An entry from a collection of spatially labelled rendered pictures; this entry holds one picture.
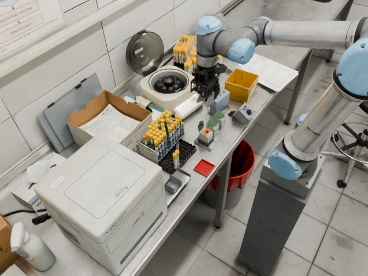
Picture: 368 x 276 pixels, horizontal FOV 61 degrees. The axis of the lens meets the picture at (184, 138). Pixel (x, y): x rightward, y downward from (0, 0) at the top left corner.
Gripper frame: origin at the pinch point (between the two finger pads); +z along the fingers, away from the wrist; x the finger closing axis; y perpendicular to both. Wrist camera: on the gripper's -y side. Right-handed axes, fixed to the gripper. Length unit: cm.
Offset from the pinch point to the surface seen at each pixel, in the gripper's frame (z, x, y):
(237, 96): 20.6, -1.7, -33.0
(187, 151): 22.3, -3.3, 10.3
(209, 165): 24.1, 8.0, 9.9
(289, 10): 24, -17, -141
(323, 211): 112, 62, -59
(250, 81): 19.4, -1.2, -45.7
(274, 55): 24, -3, -83
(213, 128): 18.8, 0.7, -5.3
